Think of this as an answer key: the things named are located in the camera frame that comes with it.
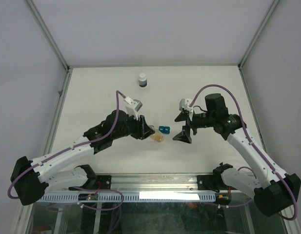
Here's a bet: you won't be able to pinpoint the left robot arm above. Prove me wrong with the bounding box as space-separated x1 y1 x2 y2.
7 110 155 206

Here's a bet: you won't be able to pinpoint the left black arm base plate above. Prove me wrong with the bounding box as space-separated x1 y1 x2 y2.
69 175 112 191

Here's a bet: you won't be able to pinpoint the grey slotted cable duct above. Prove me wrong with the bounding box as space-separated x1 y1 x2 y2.
38 192 216 203

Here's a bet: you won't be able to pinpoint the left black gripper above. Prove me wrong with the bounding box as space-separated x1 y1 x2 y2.
112 112 154 140

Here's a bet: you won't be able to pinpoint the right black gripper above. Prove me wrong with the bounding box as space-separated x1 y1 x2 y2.
172 110 215 144

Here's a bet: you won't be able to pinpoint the white cap dark bottle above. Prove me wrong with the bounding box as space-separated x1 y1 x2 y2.
138 73 147 87

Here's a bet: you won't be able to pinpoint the aluminium front rail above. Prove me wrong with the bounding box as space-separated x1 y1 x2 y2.
42 172 287 194

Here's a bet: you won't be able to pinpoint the right aluminium frame post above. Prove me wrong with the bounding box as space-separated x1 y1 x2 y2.
238 0 280 71

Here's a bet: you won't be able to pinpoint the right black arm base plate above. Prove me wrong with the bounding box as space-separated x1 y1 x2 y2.
197 174 241 193

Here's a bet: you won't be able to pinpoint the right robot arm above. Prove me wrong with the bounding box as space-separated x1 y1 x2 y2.
173 93 301 217

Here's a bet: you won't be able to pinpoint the amber pill bottle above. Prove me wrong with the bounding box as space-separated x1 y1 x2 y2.
149 125 164 142

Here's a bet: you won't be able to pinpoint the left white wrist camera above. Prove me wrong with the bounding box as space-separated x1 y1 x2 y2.
124 97 143 120

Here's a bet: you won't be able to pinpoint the teal pill box compartments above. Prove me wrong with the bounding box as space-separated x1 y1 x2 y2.
159 126 170 135

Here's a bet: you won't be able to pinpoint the left aluminium frame post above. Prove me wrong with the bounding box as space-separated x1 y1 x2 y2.
25 0 69 71

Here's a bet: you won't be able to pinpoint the aluminium frame post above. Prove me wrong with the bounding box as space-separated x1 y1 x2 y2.
25 0 69 71
238 0 280 71

